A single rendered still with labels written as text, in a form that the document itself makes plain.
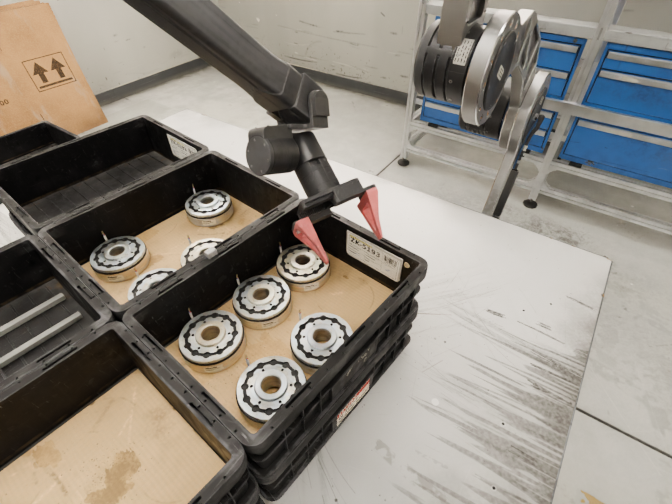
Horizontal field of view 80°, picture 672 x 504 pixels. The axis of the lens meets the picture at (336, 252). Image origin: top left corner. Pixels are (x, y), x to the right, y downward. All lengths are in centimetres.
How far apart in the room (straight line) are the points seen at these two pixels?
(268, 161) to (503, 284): 65
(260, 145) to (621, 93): 194
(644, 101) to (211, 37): 203
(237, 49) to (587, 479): 156
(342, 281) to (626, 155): 187
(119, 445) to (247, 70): 54
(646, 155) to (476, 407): 182
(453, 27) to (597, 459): 141
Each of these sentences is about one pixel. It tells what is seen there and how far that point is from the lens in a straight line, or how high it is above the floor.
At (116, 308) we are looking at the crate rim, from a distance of 69.
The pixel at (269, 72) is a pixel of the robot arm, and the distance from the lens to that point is 61.
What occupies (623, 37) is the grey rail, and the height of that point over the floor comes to 91.
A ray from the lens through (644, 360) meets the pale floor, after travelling 205.
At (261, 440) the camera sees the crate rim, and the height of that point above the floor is 93.
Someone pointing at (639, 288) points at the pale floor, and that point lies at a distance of 235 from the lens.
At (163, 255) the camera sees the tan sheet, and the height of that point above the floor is 83.
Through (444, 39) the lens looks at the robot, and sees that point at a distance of 84.
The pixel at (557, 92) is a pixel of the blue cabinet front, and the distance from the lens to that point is 235.
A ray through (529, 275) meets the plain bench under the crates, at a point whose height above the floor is 70.
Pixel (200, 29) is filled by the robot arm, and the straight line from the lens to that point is 56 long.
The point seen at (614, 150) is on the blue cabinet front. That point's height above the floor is 43.
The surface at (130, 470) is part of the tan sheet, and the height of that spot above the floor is 83.
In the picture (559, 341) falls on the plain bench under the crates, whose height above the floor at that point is 70.
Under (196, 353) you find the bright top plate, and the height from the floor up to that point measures 86.
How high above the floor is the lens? 140
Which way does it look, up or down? 43 degrees down
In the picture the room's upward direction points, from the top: straight up
